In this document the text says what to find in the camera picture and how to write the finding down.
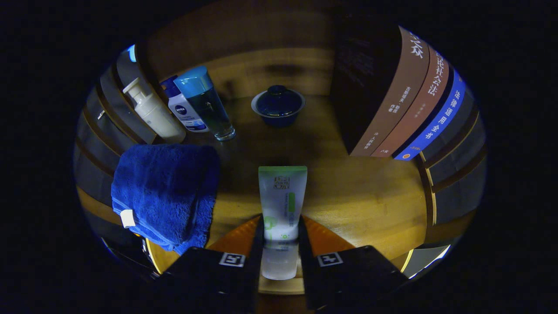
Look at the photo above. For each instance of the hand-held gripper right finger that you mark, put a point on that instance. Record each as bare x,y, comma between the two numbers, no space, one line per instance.
348,279

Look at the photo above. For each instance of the dark brown book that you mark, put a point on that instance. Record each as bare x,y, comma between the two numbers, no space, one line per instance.
370,78

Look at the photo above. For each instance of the white pump bottle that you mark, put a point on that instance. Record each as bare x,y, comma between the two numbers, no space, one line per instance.
157,115

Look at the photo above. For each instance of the white bottle with blue cap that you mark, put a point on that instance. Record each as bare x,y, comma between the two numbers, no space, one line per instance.
185,113

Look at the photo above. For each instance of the white tube with green label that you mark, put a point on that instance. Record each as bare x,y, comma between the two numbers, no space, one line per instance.
281,196

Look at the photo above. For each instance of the reddish brown book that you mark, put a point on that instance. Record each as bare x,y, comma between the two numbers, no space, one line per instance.
418,113

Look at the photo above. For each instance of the blue book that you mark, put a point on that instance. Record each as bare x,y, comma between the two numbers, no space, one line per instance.
438,124

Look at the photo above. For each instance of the blue folded towel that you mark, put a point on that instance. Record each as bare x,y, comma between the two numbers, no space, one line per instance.
165,192

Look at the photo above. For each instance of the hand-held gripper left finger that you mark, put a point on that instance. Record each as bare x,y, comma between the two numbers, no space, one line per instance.
209,279

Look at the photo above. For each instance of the wooden cabinet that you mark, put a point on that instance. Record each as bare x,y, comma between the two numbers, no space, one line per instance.
244,48

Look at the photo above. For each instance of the clear blue bottle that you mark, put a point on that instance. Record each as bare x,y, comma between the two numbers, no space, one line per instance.
209,107

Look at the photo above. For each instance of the wooden countertop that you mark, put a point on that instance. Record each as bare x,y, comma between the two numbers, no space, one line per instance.
370,205

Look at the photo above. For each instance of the dark blue lidded teacup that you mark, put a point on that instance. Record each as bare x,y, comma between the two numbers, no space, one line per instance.
278,104

